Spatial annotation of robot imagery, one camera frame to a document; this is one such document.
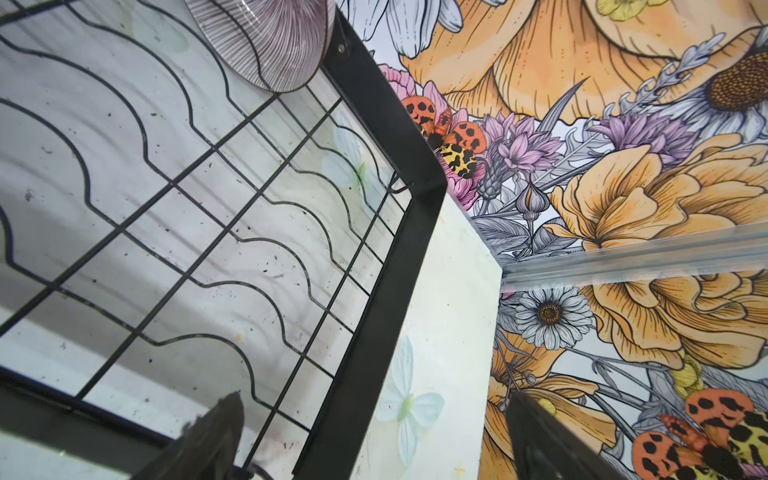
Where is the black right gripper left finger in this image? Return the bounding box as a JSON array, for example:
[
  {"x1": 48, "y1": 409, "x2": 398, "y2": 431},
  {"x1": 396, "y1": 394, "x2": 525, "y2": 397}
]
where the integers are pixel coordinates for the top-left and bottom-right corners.
[{"x1": 132, "y1": 392, "x2": 246, "y2": 480}]

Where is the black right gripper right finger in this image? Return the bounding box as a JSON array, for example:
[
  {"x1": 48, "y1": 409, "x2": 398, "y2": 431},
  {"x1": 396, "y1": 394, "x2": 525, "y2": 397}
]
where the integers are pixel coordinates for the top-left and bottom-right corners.
[{"x1": 505, "y1": 392, "x2": 620, "y2": 480}]

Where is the purple striped bowl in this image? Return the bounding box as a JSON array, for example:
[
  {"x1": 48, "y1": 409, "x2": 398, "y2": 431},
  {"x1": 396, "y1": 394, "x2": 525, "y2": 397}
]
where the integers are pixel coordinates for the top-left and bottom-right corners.
[{"x1": 185, "y1": 0, "x2": 336, "y2": 93}]

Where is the black wire dish rack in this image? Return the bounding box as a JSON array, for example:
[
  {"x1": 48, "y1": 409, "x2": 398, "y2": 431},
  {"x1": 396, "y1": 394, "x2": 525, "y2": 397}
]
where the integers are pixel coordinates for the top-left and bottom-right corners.
[{"x1": 1, "y1": 1, "x2": 443, "y2": 479}]

